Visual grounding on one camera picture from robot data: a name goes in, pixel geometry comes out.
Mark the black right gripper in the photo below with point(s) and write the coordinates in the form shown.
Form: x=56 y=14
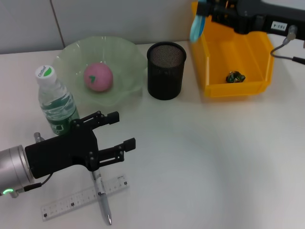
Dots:
x=252 y=19

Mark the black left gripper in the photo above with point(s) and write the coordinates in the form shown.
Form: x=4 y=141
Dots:
x=59 y=152

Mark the blue scissors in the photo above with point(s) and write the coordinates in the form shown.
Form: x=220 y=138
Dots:
x=196 y=29

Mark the pink peach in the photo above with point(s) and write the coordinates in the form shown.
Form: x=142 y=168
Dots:
x=100 y=78

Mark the green plastic wrapper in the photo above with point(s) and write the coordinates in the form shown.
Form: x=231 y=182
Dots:
x=235 y=76

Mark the clear green-label water bottle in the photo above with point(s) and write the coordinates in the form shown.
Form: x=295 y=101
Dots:
x=57 y=102

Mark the clear plastic ruler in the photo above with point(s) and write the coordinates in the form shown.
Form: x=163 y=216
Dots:
x=62 y=206

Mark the black mesh pen holder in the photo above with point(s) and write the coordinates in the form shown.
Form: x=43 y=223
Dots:
x=164 y=78

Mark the translucent green fruit plate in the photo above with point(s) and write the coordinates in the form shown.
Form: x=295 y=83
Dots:
x=126 y=59

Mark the grey white pen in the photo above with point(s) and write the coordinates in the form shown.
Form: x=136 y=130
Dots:
x=106 y=207

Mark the yellow plastic bin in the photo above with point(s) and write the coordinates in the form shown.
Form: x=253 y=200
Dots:
x=238 y=59

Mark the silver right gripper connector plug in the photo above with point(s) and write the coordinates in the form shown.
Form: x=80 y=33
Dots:
x=291 y=32

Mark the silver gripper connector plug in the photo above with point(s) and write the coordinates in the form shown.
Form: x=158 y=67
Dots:
x=291 y=32
x=38 y=137

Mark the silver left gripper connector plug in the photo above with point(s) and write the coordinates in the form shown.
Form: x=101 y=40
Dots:
x=38 y=137

